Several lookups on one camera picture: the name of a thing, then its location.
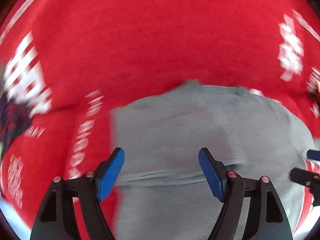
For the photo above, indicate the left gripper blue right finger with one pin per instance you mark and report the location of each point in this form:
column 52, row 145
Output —
column 266, row 215

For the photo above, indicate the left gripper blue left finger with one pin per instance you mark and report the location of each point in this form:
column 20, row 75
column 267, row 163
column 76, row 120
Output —
column 56, row 219

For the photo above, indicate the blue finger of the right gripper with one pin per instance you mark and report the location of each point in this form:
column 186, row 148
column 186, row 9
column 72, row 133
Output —
column 313, row 155
column 308, row 179

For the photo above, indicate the grey knit sweater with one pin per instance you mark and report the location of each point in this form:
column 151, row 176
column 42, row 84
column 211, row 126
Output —
column 165, row 194

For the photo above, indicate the dark plaid cloth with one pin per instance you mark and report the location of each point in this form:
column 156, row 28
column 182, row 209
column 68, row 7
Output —
column 10, row 119

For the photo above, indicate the red blanket with white print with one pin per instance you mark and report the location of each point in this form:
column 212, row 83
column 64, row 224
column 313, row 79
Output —
column 161, row 79

